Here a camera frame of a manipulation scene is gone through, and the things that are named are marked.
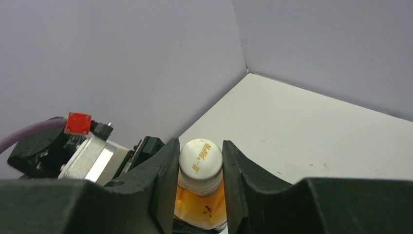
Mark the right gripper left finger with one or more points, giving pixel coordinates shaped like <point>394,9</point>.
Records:
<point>139,202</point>

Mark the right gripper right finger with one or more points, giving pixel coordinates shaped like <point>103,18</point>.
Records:
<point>258,202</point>

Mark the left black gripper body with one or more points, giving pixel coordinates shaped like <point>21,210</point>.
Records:
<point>145,149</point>

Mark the orange blue label bottle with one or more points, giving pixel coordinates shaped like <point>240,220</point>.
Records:
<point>201,205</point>

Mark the white bottle cap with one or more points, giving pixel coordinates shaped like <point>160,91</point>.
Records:
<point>200,163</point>

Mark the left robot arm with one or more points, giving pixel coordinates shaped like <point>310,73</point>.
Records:
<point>75,147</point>

